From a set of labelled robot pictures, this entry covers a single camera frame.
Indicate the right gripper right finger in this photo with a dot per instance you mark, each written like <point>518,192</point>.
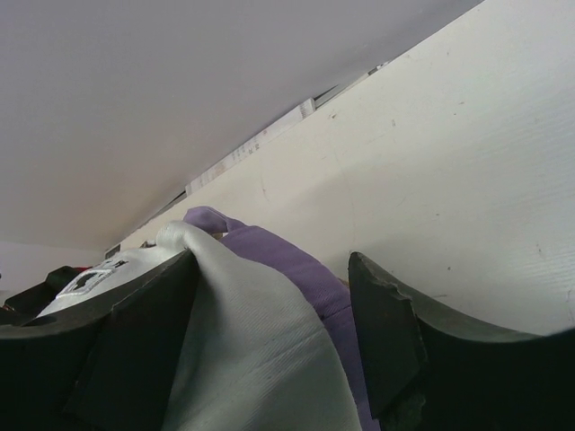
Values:
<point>428,366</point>

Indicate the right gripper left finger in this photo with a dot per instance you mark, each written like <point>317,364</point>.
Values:
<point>107,363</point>

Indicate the purple baseball cap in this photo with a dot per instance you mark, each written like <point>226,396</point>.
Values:
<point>328,295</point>

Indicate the white baseball cap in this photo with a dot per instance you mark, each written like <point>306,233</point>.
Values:
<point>255,355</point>

